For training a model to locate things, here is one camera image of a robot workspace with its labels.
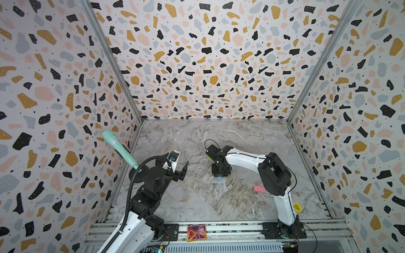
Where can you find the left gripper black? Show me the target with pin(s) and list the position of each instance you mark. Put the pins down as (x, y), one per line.
(180, 175)

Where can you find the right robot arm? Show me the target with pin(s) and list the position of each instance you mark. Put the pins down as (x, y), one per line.
(277, 181)

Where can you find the aluminium front rail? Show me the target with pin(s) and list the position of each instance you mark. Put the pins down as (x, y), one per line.
(323, 236)

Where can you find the yellow round sticker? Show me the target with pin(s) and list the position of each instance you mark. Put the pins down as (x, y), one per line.
(297, 207)

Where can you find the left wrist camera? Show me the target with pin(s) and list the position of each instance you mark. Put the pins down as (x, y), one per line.
(174, 155)

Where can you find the pink block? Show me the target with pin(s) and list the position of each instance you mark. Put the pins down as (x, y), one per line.
(259, 189)

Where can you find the mint green toy microphone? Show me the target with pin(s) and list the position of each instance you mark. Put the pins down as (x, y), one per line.
(113, 140)

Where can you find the colourful card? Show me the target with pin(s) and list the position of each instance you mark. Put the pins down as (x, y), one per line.
(197, 232)

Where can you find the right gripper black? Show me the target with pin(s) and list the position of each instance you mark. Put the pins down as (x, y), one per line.
(215, 174)

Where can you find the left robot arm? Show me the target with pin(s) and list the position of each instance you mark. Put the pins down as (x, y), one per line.
(139, 225)

